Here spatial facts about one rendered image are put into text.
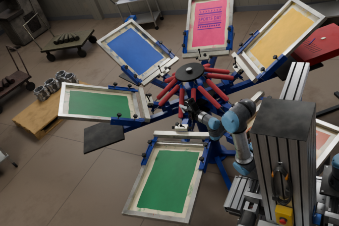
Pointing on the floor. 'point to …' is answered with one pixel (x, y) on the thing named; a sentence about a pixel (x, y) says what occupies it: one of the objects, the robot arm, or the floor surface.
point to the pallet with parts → (45, 106)
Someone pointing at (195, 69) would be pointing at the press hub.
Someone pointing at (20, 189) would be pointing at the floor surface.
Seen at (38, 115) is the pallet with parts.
